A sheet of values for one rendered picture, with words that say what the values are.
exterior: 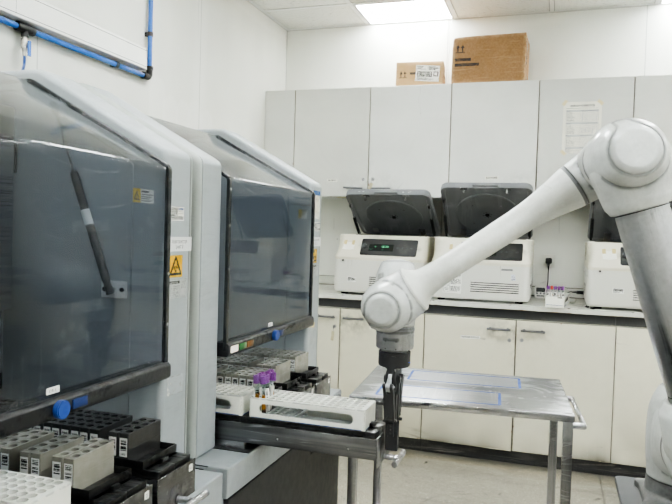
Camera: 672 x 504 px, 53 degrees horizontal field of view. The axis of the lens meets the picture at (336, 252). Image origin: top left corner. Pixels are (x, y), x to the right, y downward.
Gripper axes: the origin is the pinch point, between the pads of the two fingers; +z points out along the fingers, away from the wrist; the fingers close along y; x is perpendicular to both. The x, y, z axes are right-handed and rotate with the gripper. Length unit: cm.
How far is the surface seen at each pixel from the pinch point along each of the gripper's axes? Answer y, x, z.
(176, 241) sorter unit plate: 28, -42, -45
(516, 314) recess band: -234, 15, -4
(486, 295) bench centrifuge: -230, -1, -14
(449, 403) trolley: -27.7, 9.3, -2.0
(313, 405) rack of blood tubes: 5.1, -18.1, -6.3
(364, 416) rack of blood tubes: 4.8, -5.5, -5.0
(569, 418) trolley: -29.2, 40.1, -1.1
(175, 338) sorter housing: 28, -42, -24
